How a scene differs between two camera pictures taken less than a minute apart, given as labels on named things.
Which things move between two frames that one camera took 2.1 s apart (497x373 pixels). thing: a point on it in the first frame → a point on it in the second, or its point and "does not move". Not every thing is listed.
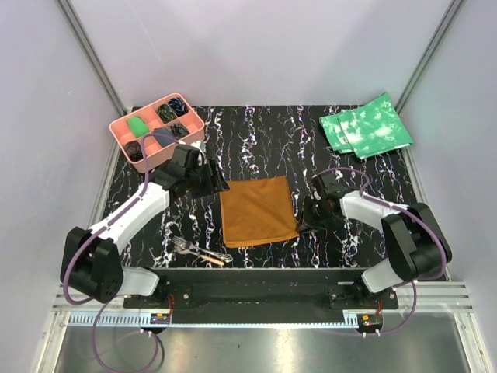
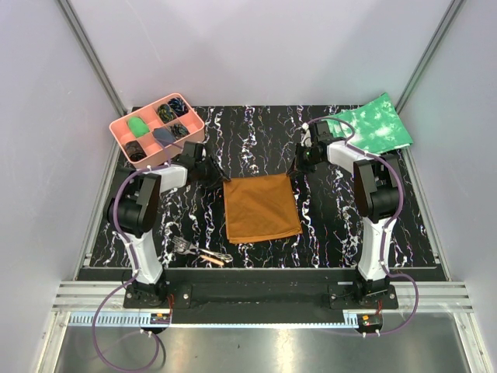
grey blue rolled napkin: x=164 y=136 does not move
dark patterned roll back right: x=178 y=106 does not move
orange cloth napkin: x=257 y=210 does not move
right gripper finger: x=304 y=228 → x=293 y=172
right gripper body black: x=315 y=214 → x=306 y=159
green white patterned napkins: x=367 y=130 does not move
